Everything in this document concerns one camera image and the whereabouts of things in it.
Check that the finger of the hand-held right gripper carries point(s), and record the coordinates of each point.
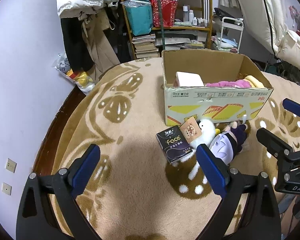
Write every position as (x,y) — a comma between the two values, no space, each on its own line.
(293,107)
(272,142)

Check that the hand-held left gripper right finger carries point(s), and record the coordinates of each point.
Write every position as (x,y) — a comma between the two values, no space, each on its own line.
(211,172)

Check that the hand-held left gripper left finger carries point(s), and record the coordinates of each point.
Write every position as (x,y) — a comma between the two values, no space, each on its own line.
(86,172)

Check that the purple haired doll plush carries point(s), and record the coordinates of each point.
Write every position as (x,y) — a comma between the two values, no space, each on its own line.
(230,142)

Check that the white fluffy plush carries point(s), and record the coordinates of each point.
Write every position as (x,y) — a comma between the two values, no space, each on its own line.
(206,132)

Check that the yellow dog plush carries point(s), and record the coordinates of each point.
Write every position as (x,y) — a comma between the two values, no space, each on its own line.
(252,80)

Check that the cardboard box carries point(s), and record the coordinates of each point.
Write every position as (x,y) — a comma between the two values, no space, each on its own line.
(202,105)

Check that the magenta bear plush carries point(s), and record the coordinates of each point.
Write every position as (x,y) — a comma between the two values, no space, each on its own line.
(225,83)

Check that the white tissue pack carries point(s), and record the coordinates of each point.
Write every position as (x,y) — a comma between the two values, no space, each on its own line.
(190,78)

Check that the person's grey clothing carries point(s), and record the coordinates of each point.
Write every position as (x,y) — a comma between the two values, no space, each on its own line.
(286,206)

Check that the brown bear tissue pack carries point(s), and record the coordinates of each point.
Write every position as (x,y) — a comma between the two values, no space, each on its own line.
(190,131)

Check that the black tissue pack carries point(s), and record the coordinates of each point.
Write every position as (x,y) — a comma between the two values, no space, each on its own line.
(173,143)

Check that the plastic bag of snacks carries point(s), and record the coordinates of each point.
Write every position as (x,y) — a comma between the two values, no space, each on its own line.
(75,76)

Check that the cream recliner chair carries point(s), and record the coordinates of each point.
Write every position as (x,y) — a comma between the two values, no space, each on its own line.
(272,12)

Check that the white trolley cart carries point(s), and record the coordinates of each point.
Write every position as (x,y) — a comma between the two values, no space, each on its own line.
(226,21)

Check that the black bag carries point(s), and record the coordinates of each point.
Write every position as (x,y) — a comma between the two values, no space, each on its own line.
(225,12)

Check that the beige hanging coat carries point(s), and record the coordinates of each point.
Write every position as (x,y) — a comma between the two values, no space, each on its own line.
(100,50)

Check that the black hanging coat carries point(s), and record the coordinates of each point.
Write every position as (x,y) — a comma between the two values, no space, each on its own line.
(75,45)

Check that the pile of books and papers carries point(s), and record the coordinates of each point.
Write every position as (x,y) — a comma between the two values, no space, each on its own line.
(180,42)

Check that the short white bottle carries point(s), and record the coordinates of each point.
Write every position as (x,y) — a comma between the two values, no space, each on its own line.
(191,16)

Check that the wooden shelf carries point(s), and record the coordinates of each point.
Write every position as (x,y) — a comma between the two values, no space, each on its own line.
(180,28)

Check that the stack of old books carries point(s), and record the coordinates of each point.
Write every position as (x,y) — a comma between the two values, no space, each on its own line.
(145,46)

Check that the dark hanging clothes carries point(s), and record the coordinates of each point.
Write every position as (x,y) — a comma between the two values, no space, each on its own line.
(121,37)

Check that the red gift bag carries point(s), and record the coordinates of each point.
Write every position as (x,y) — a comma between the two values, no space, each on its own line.
(165,13)

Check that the green pole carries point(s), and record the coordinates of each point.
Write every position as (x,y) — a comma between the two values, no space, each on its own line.
(160,17)

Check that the teal bag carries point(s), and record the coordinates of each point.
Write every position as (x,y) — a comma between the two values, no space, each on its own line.
(138,17)

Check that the white wall socket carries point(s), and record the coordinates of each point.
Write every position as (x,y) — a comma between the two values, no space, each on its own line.
(6,188)
(11,165)

